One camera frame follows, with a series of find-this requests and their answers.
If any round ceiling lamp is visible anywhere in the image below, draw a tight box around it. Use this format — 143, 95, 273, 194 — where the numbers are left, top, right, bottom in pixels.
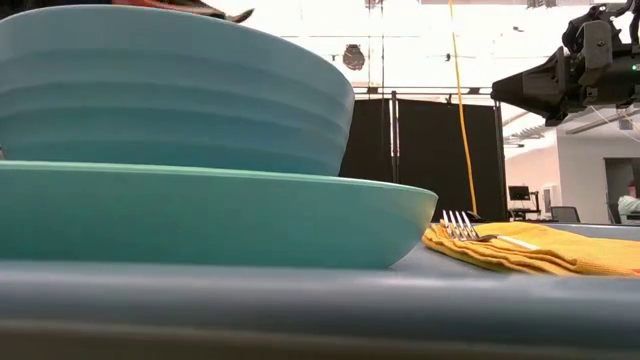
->
341, 43, 367, 72

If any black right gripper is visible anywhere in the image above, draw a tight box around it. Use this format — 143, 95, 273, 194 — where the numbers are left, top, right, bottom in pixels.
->
490, 4, 624, 128

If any blue bowl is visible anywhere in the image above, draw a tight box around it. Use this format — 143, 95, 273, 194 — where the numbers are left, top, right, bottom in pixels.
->
0, 4, 357, 178

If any yellow hanging cable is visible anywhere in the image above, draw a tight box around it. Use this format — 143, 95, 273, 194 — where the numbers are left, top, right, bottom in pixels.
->
447, 0, 479, 216

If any grey office chair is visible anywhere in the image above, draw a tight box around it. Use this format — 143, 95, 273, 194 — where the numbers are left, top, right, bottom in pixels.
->
549, 205, 582, 225

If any orange cloth napkin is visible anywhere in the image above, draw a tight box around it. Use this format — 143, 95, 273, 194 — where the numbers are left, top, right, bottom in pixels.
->
421, 220, 640, 279

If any person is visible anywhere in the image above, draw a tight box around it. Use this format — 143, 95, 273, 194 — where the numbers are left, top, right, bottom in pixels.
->
616, 180, 640, 225

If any fork with orange handle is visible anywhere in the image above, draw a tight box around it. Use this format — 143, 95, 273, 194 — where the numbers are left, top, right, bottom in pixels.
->
440, 209, 539, 252

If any black partition screen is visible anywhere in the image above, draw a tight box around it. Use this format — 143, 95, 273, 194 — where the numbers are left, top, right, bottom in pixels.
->
339, 96, 508, 223

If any green plate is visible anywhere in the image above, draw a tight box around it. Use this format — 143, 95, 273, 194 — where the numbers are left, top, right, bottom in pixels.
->
0, 159, 440, 271

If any blue plastic tray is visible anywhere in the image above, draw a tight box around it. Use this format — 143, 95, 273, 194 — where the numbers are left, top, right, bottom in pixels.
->
0, 221, 640, 352

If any spoon with orange handle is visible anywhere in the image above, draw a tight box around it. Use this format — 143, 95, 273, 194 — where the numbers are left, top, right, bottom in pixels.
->
112, 0, 256, 25

